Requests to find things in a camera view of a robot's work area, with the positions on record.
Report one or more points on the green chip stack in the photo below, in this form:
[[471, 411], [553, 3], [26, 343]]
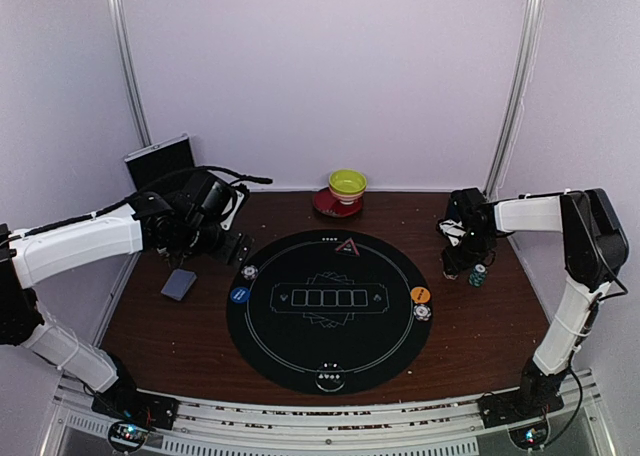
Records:
[[478, 275]]

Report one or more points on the orange round blind button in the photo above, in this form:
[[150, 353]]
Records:
[[420, 295]]

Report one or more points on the blue round blind button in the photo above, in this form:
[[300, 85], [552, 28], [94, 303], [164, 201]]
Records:
[[240, 295]]

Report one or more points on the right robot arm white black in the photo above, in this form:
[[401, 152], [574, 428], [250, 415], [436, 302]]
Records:
[[595, 249]]

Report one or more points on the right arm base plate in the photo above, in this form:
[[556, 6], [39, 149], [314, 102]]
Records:
[[498, 409]]

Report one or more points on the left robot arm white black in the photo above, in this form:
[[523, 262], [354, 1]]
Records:
[[40, 265]]

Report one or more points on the green striped bowl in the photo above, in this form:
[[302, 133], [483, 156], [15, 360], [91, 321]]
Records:
[[347, 185]]

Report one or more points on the dark blue mug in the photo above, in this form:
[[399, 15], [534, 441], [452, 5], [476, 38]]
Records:
[[451, 210]]

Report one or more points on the red black triangle dealer marker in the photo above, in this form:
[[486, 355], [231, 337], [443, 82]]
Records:
[[348, 248]]

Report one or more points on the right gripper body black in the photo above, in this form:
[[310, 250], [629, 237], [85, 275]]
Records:
[[475, 248]]

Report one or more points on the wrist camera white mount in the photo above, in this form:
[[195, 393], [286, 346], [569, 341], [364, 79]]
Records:
[[452, 230], [239, 195]]

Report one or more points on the round black poker mat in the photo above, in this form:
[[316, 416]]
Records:
[[328, 324]]

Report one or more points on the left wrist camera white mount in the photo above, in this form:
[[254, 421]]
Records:
[[239, 195]]

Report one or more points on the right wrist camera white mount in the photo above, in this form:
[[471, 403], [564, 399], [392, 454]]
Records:
[[452, 230]]

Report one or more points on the left aluminium corner post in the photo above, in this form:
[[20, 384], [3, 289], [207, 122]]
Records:
[[117, 13]]

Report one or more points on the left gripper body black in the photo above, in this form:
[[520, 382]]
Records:
[[200, 236]]

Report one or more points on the aluminium poker case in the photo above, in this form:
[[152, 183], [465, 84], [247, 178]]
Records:
[[150, 163]]

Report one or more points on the aluminium front rail frame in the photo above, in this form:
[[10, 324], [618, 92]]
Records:
[[452, 426]]

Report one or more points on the red plate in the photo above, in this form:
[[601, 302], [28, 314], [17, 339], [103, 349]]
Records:
[[326, 204]]

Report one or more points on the right aluminium corner post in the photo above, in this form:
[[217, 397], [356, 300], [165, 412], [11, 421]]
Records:
[[525, 62]]

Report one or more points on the aluminium corner post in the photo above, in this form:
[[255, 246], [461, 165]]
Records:
[[525, 62], [117, 13]]

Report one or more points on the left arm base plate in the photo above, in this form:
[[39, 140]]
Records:
[[146, 410]]

